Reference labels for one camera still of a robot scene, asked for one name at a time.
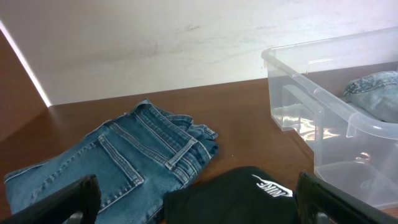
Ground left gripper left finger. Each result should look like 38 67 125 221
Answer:
1 175 101 224

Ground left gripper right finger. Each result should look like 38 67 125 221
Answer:
294 172 397 224

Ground light grey jeans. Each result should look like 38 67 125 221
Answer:
343 71 397 123

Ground clear plastic storage bin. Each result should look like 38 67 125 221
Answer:
261 28 397 210

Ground folded blue denim jeans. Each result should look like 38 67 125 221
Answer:
4 100 218 223

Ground folded black Nike garment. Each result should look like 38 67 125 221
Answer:
164 166 300 224

